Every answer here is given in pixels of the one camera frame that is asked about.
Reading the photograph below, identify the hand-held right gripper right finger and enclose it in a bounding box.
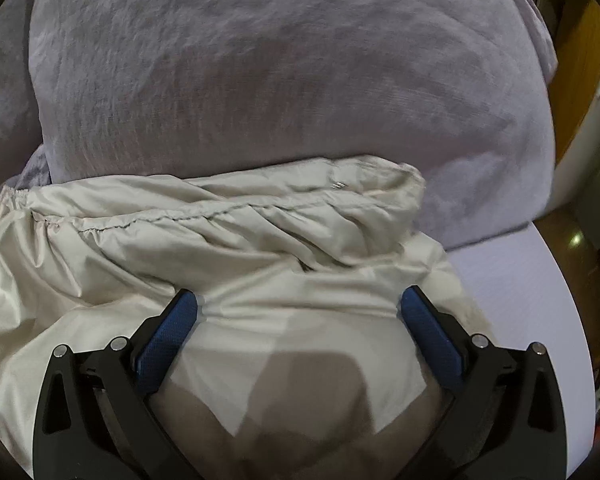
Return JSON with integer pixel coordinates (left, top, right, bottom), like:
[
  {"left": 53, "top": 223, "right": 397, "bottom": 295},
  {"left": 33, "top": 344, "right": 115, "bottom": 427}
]
[{"left": 400, "top": 285, "right": 570, "bottom": 480}]

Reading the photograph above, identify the wooden door frame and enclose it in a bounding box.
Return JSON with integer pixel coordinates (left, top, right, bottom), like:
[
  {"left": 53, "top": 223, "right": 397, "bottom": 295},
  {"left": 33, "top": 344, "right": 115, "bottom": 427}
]
[{"left": 552, "top": 0, "right": 600, "bottom": 168}]

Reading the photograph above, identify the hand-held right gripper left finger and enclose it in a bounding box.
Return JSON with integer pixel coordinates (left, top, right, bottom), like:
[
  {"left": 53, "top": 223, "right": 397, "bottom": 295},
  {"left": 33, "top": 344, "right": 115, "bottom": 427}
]
[{"left": 31, "top": 288, "right": 199, "bottom": 480}]

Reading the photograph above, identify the purple pillow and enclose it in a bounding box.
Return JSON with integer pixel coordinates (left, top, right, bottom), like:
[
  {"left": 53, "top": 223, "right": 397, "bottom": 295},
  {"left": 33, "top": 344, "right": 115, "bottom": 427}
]
[
  {"left": 27, "top": 0, "right": 560, "bottom": 252},
  {"left": 0, "top": 5, "right": 53, "bottom": 196}
]

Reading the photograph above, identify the bed with purple sheet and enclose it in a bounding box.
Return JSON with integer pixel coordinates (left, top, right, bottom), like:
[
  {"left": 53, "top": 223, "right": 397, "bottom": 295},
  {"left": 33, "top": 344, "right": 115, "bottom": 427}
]
[{"left": 447, "top": 217, "right": 597, "bottom": 480}]

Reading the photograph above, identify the light grey puffer jacket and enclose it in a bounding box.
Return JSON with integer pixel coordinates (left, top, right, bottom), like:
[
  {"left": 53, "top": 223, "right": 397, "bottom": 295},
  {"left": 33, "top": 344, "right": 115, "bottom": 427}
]
[{"left": 0, "top": 156, "right": 487, "bottom": 480}]

